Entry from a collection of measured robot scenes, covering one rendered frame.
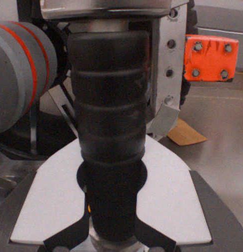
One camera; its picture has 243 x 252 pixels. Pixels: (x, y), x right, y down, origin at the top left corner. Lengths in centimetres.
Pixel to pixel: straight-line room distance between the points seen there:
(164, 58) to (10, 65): 21
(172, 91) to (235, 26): 59
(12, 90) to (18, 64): 3
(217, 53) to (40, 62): 26
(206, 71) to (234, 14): 55
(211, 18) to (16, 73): 71
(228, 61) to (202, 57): 5
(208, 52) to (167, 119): 12
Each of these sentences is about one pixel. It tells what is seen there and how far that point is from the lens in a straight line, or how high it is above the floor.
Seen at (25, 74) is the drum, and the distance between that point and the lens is 24.
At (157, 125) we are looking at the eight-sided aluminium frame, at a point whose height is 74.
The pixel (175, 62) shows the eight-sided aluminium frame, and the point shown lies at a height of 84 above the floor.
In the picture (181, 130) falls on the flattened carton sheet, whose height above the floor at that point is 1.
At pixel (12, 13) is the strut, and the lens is 34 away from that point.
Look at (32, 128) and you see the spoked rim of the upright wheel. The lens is 50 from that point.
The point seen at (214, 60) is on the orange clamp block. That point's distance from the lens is 33.
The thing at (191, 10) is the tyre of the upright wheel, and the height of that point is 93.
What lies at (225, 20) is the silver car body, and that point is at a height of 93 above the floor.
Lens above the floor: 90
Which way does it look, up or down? 28 degrees down
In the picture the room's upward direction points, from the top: 1 degrees counter-clockwise
